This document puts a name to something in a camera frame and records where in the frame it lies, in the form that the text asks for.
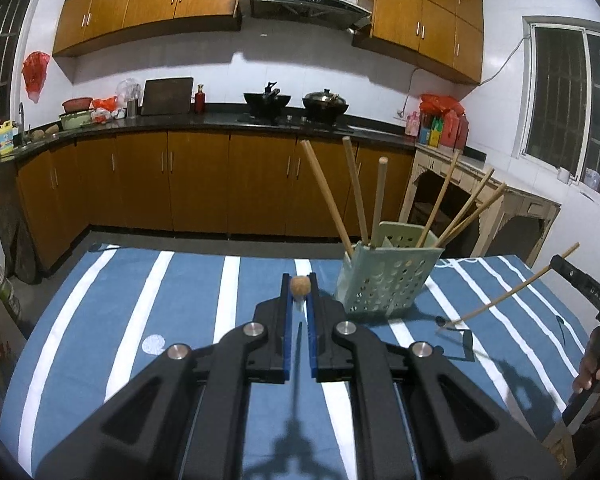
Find barred window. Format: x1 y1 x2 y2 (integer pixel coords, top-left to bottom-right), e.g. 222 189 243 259
522 17 600 206
0 0 46 141

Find old white wooden table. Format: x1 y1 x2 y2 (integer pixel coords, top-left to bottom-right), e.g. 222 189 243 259
400 147 563 267

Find black wok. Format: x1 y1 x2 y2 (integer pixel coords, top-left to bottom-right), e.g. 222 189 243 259
243 81 291 121

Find dark cutting board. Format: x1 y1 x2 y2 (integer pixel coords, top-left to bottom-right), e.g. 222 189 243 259
141 77 194 116

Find gas stove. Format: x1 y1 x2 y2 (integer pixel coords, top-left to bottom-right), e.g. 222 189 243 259
237 112 353 127

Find blue white striped tablecloth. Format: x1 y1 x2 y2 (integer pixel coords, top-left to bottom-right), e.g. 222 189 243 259
0 245 586 480

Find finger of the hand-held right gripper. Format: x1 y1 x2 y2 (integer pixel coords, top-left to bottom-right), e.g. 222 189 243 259
550 254 600 314

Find black stone countertop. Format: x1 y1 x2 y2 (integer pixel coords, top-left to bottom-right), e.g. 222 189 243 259
0 112 486 171

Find green perforated utensil holder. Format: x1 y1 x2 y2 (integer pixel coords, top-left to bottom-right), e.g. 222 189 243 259
335 221 446 318

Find black pot with lid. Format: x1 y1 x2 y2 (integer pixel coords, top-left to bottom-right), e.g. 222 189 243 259
302 88 350 123

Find orange lower kitchen cabinets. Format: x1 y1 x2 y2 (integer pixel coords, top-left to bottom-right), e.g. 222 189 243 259
0 127 416 281

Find wooden chopstick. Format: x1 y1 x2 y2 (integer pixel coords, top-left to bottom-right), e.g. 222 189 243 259
300 139 355 258
371 156 389 248
341 135 371 247
445 242 581 330
442 183 507 248
290 274 312 306
416 151 461 248
435 167 496 248

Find green yellow packets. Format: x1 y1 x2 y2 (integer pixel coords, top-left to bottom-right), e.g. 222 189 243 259
419 115 443 147

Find crumpled red bag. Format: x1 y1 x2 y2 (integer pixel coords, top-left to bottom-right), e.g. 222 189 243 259
420 93 466 117

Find green white basin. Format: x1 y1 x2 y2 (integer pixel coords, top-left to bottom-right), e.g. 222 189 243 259
59 110 94 131

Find hanging red plastic bag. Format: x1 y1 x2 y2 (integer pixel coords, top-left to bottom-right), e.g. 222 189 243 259
22 51 51 100

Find person's right hand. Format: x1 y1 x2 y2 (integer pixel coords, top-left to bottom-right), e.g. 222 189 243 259
572 341 600 396

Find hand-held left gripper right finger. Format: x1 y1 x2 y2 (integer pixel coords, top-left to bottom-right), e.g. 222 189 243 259
305 272 566 480

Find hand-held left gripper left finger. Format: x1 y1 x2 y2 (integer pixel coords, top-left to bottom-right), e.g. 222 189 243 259
35 273 295 480

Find yellow detergent bottle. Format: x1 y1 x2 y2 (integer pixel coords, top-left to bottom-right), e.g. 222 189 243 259
0 120 17 157

